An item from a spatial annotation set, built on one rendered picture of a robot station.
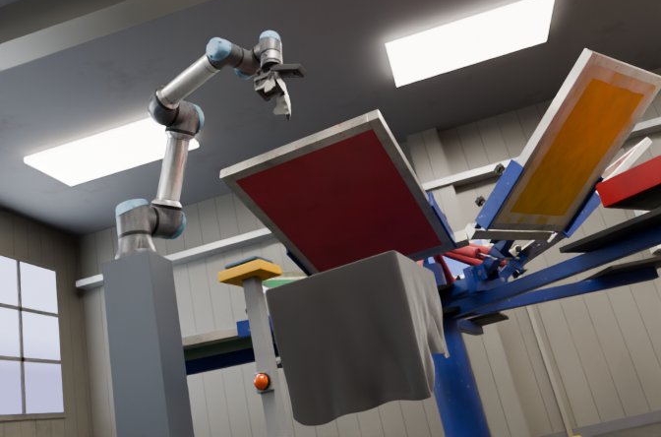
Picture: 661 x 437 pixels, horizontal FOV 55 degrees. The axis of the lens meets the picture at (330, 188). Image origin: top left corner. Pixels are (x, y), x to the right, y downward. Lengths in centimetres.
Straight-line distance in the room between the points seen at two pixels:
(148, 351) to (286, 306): 50
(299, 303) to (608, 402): 434
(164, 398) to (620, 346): 455
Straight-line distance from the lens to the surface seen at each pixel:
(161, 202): 246
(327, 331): 193
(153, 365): 219
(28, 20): 384
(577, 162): 282
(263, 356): 170
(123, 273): 229
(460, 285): 306
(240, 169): 213
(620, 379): 603
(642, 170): 238
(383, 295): 187
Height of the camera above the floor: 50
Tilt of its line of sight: 20 degrees up
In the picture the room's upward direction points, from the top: 13 degrees counter-clockwise
